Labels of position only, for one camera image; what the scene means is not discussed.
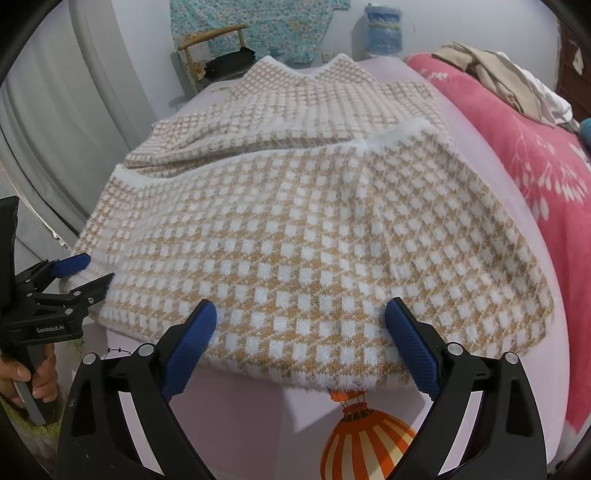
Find teal floral wall cloth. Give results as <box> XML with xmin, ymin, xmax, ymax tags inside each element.
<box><xmin>170</xmin><ymin>0</ymin><xmax>352</xmax><ymax>63</ymax></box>

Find beige clothes pile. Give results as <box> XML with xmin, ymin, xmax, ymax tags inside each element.
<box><xmin>431</xmin><ymin>41</ymin><xmax>573</xmax><ymax>127</ymax></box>

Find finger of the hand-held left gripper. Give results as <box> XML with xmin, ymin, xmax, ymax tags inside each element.
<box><xmin>16</xmin><ymin>254</ymin><xmax>90</xmax><ymax>294</ymax></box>
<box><xmin>34</xmin><ymin>272</ymin><xmax>115</xmax><ymax>315</ymax></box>

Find beige white checked coat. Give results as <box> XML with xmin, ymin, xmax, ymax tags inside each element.
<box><xmin>85</xmin><ymin>53</ymin><xmax>555</xmax><ymax>393</ymax></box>

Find white garment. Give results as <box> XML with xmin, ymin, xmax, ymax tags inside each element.
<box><xmin>517</xmin><ymin>65</ymin><xmax>573</xmax><ymax>125</ymax></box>

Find white curtain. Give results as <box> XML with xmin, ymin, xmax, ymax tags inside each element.
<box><xmin>0</xmin><ymin>0</ymin><xmax>185</xmax><ymax>259</ymax></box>

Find wooden chair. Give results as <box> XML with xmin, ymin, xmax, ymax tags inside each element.
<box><xmin>178</xmin><ymin>24</ymin><xmax>250</xmax><ymax>93</ymax></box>

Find blue water bottle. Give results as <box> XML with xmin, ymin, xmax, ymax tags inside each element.
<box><xmin>364</xmin><ymin>4</ymin><xmax>404</xmax><ymax>56</ymax></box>

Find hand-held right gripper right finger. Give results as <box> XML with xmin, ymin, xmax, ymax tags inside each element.
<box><xmin>384</xmin><ymin>298</ymin><xmax>548</xmax><ymax>480</ymax></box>

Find black bag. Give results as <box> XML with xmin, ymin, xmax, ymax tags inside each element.
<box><xmin>203</xmin><ymin>46</ymin><xmax>257</xmax><ymax>79</ymax></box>

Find person's left hand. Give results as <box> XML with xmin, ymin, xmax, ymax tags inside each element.
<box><xmin>0</xmin><ymin>345</ymin><xmax>59</xmax><ymax>407</ymax></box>

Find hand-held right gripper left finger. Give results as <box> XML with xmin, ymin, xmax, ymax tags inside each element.
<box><xmin>56</xmin><ymin>299</ymin><xmax>218</xmax><ymax>480</ymax></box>

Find brown wooden door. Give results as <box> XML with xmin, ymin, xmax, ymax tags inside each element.
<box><xmin>556</xmin><ymin>18</ymin><xmax>591</xmax><ymax>107</ymax></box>

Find green fuzzy cloth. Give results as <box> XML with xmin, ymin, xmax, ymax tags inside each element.
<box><xmin>0</xmin><ymin>397</ymin><xmax>63</xmax><ymax>437</ymax></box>

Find pink floral blanket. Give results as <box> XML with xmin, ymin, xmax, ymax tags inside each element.
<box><xmin>404</xmin><ymin>52</ymin><xmax>591</xmax><ymax>435</ymax></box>

